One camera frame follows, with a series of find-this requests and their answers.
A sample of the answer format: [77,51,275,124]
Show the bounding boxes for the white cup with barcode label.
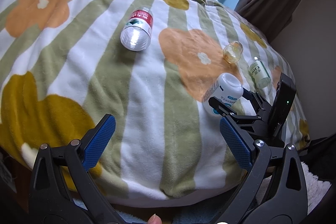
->
[202,73,243,115]

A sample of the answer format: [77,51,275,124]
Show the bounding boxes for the green and white label cup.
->
[248,56,271,89]

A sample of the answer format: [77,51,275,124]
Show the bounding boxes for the clear orange plastic cup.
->
[223,41,243,64]

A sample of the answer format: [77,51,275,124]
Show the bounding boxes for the red and white label cup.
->
[120,7,153,52]

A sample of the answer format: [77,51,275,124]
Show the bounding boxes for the operator thumb tip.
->
[147,214,162,224]

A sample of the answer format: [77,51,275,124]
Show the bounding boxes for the light blue fuzzy towel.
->
[256,161,331,214]

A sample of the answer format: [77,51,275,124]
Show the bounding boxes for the floral striped fleece blanket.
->
[0,0,311,201]

